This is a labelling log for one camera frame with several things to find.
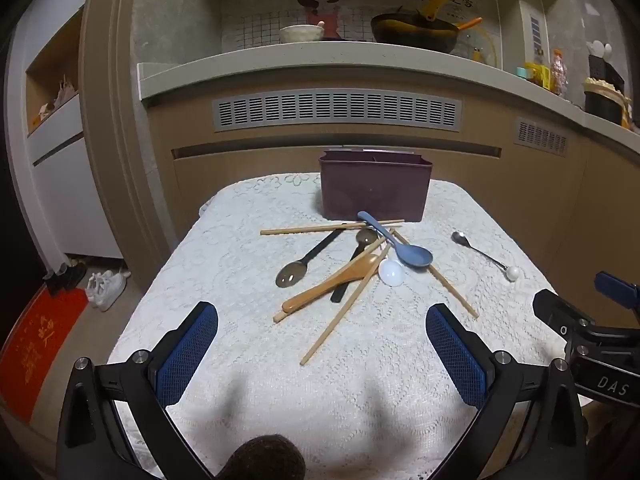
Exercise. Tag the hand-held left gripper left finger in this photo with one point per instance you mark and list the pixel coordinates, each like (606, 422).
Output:
(187, 355)

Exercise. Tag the white bowl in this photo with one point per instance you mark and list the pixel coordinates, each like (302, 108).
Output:
(300, 34)

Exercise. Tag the black slotted spoon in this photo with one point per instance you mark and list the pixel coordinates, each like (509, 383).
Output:
(290, 275)

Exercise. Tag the black round container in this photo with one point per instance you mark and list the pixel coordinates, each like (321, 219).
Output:
(605, 102)

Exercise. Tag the brown fuzzy object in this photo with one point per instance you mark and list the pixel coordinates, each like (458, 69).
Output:
(265, 457)

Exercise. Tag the clutter on shelf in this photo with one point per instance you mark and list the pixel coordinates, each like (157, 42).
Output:
(52, 105)

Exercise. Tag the brown wooden spoon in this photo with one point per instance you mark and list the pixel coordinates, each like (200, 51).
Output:
(325, 290)

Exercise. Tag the white lace tablecloth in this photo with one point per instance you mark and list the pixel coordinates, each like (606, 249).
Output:
(250, 280)

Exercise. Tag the cartoon wall sticker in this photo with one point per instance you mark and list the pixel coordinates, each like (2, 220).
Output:
(320, 0)

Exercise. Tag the red doormat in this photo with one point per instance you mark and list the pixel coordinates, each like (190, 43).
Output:
(35, 350)

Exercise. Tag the wooden chopstick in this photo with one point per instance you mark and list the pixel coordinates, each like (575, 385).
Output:
(300, 230)
(330, 325)
(276, 318)
(455, 292)

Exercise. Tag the black box with white items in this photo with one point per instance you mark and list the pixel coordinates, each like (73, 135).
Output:
(602, 67)

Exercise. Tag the clear bottle with orange cap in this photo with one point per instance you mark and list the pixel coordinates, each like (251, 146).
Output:
(558, 75)

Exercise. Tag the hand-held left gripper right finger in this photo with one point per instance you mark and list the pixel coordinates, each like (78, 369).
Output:
(457, 360)

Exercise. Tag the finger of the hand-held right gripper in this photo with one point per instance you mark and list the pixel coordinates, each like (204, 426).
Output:
(557, 312)
(617, 290)

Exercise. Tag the white soup spoon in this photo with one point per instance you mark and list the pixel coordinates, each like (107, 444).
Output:
(391, 272)

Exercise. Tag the blue plastic spoon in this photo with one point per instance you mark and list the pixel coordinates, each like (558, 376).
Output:
(417, 256)

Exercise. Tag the black shoe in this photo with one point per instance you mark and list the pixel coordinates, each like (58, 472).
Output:
(65, 277)

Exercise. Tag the small grey vent grille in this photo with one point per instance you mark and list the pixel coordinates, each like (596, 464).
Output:
(541, 135)

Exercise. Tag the teal small container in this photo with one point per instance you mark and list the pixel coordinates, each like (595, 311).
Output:
(523, 73)

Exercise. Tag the yellow box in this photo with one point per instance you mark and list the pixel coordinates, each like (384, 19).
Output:
(537, 75)

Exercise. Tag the metal spoon with white ball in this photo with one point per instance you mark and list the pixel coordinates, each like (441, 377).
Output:
(459, 237)

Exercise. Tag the long grey vent grille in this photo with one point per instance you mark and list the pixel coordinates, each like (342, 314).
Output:
(335, 110)

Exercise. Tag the white shelf cabinet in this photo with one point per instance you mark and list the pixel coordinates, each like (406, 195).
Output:
(65, 185)

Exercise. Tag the white sneaker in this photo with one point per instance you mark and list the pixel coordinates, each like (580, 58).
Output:
(112, 280)
(105, 299)

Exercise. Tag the maroon plastic utensil holder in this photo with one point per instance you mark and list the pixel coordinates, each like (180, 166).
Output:
(375, 190)

